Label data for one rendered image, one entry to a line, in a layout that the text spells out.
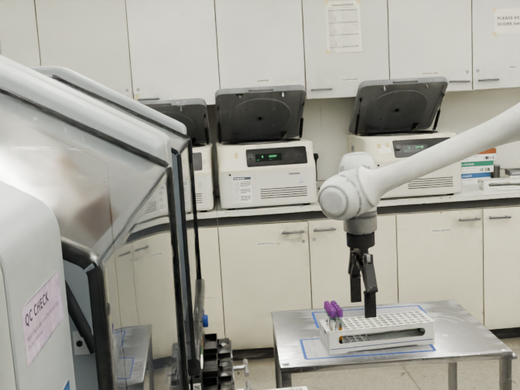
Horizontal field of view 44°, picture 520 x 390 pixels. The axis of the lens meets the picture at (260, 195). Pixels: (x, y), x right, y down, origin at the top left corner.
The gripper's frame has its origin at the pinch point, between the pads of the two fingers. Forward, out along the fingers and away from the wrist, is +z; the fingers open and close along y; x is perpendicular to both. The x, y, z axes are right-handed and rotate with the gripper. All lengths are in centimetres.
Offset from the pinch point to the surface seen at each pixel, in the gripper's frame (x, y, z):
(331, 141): -54, 252, -29
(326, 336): 11.3, -4.6, 5.9
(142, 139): 51, -67, -51
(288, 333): 18.8, 13.3, 10.8
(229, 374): 37.9, -10.3, 11.1
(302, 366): 19.1, -10.2, 11.0
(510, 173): -162, 220, -3
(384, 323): -4.8, -3.0, 4.7
